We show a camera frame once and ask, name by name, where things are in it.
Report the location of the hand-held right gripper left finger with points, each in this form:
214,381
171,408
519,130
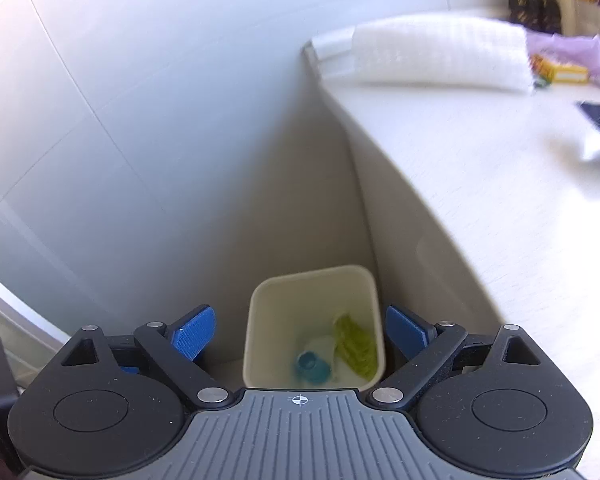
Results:
196,332

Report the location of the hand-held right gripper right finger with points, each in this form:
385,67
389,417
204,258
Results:
405,331

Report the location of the cream plastic waste bin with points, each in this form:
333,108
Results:
265,335

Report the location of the white foam net sheet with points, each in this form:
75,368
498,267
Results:
440,52

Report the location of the green crumpled wrapper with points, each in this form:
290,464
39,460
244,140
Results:
355,346

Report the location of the blue plastic cup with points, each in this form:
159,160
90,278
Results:
310,365

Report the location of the purple plastic bag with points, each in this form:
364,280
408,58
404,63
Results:
577,50

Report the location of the dark pump bottles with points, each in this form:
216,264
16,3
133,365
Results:
549,6

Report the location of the white container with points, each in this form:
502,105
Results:
587,19

